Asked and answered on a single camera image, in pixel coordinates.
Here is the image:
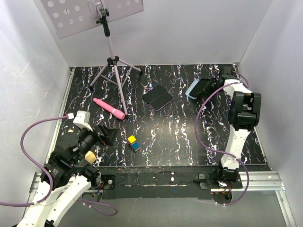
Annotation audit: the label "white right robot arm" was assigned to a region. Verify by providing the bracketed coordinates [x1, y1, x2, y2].
[196, 65, 261, 188]

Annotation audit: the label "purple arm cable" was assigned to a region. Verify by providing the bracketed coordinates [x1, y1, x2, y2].
[0, 113, 118, 216]
[194, 70, 250, 206]

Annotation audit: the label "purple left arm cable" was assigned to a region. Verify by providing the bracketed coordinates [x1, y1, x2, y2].
[0, 113, 118, 216]

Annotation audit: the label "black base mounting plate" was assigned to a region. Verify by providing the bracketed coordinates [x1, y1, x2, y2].
[85, 166, 242, 201]

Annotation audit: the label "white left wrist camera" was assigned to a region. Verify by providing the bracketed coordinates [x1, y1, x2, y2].
[73, 111, 93, 131]

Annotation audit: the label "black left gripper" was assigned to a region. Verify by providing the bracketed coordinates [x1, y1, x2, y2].
[71, 122, 119, 164]

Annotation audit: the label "wooden handled tool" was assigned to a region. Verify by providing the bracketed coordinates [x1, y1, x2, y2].
[67, 130, 96, 164]

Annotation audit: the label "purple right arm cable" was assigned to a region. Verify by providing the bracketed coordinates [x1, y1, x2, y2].
[194, 70, 250, 206]

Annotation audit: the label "orange and blue toy blocks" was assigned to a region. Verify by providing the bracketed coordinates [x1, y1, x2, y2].
[127, 135, 140, 152]

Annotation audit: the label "pink cylindrical stick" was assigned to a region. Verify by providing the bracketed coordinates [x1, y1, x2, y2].
[93, 98, 125, 120]

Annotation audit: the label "light blue phone case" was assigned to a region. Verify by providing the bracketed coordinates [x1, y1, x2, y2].
[185, 79, 199, 100]

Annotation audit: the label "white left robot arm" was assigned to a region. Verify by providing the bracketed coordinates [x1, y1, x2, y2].
[17, 125, 119, 227]

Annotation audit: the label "lilac music stand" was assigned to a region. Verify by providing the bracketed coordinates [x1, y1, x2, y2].
[41, 0, 144, 118]

